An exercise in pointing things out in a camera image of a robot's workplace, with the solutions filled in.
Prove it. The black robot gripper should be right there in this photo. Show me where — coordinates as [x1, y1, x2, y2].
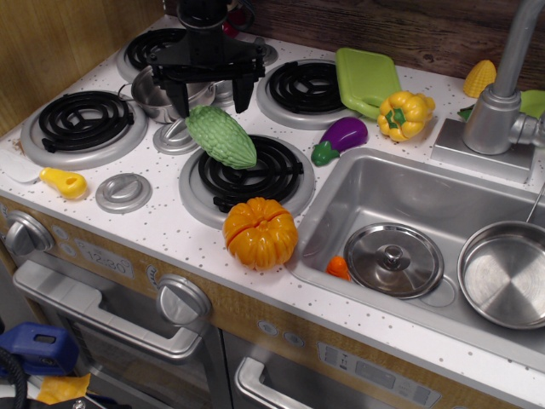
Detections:
[147, 14, 265, 118]

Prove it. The green bumpy toy squash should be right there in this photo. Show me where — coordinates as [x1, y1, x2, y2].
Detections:
[185, 106, 257, 170]

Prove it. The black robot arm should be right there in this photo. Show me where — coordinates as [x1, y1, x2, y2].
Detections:
[147, 1, 265, 118]

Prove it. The small steel pot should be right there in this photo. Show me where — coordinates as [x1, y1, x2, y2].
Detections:
[118, 66, 215, 124]

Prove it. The steel pot lid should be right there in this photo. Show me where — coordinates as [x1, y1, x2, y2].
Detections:
[343, 222, 445, 299]

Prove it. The steel pan in sink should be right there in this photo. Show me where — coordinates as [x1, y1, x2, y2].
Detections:
[457, 191, 544, 330]

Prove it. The silver stove knob centre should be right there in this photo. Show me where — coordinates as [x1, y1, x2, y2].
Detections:
[213, 80, 234, 107]

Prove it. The silver stove knob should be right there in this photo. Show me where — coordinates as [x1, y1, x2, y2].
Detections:
[253, 37, 278, 66]
[95, 173, 152, 214]
[153, 118, 198, 155]
[213, 80, 234, 107]

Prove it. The silver stove knob middle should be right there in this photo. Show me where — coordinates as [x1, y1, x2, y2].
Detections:
[153, 118, 198, 155]

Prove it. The red toy bottle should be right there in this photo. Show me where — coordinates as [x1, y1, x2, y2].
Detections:
[222, 9, 253, 38]

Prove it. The silver stove knob back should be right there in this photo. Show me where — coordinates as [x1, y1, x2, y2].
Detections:
[253, 37, 278, 66]

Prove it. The back left black burner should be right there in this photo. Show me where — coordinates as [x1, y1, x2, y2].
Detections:
[115, 28, 186, 83]

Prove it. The black burner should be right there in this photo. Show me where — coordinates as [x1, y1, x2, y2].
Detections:
[256, 60, 359, 130]
[179, 135, 315, 229]
[115, 28, 186, 83]
[20, 90, 147, 170]

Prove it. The back right black burner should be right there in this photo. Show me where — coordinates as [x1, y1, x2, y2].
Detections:
[256, 60, 359, 130]

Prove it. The front centre black burner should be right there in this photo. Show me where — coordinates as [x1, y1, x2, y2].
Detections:
[179, 135, 315, 229]

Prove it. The front left black burner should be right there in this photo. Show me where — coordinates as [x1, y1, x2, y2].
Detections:
[20, 90, 147, 170]

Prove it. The silver stove knob front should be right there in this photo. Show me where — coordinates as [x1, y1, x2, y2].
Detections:
[95, 173, 152, 214]

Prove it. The purple toy eggplant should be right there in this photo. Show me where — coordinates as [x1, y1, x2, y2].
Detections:
[311, 118, 369, 166]

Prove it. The orange toy pumpkin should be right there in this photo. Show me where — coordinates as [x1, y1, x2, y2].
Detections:
[222, 197, 298, 271]

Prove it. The green plastic cutting board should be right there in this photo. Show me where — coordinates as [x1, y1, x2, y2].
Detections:
[336, 48, 401, 120]

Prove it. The yellow toy bell pepper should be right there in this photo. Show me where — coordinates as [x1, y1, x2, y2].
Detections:
[377, 91, 435, 142]

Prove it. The silver oven dial right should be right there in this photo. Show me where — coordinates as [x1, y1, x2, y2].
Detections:
[156, 274, 212, 326]

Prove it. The silver oven dial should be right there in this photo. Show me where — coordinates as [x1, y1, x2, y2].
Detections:
[5, 210, 55, 256]
[156, 274, 212, 326]

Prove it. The orange toy carrot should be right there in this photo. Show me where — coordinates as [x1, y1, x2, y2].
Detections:
[325, 256, 351, 281]

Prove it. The silver oven dial left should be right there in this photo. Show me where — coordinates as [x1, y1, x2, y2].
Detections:
[5, 210, 55, 256]

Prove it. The yellow toy corn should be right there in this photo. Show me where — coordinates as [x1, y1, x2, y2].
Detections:
[463, 60, 496, 98]

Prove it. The silver toy faucet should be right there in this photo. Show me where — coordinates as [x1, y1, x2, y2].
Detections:
[431, 1, 544, 183]

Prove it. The blue clamp tool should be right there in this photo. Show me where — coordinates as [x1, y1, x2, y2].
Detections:
[1, 322, 79, 376]

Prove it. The yellow handled white spatula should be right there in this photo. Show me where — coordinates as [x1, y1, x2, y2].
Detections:
[1, 150, 88, 199]

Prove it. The silver oven door handle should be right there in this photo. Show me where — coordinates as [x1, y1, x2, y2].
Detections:
[14, 261, 202, 362]

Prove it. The silver right door handle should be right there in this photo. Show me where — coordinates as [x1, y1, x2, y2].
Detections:
[235, 357, 299, 408]

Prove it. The black cable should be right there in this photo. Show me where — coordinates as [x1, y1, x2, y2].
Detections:
[0, 347, 28, 409]

